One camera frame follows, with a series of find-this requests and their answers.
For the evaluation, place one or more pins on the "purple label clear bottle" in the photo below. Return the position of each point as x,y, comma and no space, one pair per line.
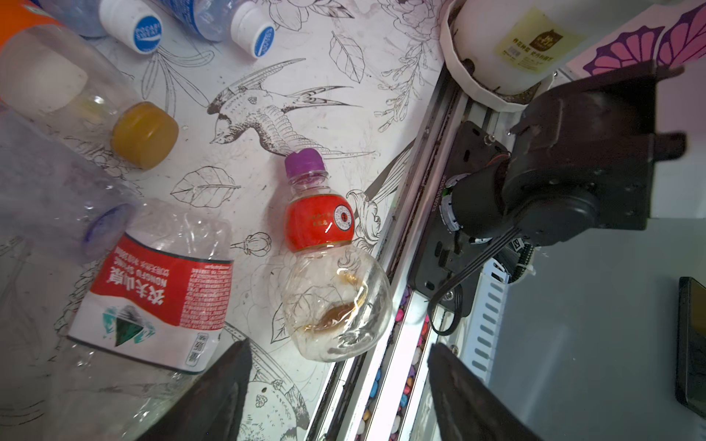
55,198

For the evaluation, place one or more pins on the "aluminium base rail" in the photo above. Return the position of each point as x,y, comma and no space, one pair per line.
376,396

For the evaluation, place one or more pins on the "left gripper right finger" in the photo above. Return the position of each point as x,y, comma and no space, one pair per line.
465,408

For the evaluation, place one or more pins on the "round red label bottle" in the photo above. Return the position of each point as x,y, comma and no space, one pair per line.
336,302

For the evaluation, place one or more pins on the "potted green plant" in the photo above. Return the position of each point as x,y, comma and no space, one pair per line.
495,50

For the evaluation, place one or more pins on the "orange label bottle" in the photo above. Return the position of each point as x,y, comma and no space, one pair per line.
56,79

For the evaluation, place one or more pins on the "red white label bottle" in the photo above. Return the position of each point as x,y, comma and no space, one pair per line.
148,325

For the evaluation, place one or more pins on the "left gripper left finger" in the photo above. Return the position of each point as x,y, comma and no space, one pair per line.
212,409

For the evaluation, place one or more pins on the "blue label bottle centre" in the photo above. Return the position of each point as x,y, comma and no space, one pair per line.
130,22

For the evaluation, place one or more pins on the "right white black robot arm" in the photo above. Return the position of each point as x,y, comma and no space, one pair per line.
584,157

